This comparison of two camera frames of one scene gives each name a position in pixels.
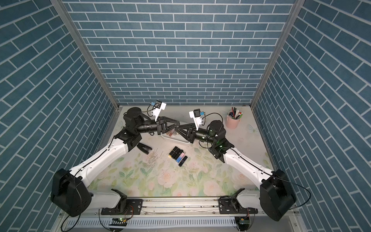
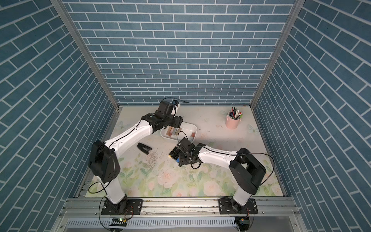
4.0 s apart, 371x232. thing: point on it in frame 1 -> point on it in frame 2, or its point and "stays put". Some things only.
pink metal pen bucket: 233,119 stays put
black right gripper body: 194,131 -> 184,158
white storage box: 172,135 stays put
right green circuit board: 243,223 stays put
